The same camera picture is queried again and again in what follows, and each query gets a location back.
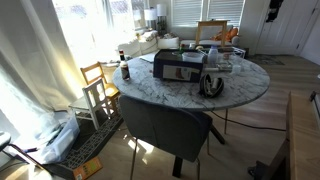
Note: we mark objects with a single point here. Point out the white curtain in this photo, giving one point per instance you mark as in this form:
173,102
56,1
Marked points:
33,66

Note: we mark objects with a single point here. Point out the clear bottle blue cap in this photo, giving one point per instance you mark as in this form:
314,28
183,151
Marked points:
212,56

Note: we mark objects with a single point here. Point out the white sofa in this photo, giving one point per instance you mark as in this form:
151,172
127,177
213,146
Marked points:
146,43

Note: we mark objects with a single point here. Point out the white door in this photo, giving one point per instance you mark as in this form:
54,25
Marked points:
270,48

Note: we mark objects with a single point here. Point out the gray stool dark legs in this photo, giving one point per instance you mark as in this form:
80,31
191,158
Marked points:
4,138

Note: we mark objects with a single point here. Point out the small white wooden chair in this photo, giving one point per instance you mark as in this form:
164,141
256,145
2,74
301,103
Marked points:
93,96

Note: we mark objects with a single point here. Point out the dark doormat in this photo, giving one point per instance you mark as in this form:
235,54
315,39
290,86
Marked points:
266,60

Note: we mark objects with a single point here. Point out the green bottle red cap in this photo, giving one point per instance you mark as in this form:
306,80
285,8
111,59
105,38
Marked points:
181,50

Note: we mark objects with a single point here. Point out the gray upholstered chair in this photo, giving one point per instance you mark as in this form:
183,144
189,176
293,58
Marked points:
163,126

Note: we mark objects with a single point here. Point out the navy cardboard box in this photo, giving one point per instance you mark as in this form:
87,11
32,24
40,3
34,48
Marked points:
176,71

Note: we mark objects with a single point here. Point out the transparent plastic box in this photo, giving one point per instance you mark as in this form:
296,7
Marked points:
233,60

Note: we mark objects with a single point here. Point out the wooden workbench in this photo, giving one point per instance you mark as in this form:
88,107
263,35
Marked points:
301,140

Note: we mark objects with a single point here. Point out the light wooden stool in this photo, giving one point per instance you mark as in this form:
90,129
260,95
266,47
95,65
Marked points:
211,23

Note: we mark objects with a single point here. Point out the white table lamp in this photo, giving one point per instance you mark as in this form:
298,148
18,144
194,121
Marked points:
150,14
161,10

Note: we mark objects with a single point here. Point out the white window blinds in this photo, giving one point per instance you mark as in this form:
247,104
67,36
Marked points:
186,13

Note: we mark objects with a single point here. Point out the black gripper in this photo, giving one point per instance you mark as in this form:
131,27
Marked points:
274,10

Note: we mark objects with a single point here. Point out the dark sauce bottle red cap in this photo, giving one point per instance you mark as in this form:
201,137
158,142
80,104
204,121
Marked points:
125,68

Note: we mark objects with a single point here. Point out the black table pedestal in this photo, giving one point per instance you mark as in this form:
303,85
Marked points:
177,166

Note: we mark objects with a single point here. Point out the clear plastic storage bin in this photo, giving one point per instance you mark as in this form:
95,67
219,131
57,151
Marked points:
56,143

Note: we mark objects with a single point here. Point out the dark patterned mat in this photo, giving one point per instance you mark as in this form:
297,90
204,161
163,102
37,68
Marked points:
93,140

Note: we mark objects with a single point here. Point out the orange cardboard box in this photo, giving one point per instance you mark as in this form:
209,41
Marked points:
87,168

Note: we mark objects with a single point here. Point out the orange pillow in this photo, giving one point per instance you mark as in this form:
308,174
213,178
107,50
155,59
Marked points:
228,34

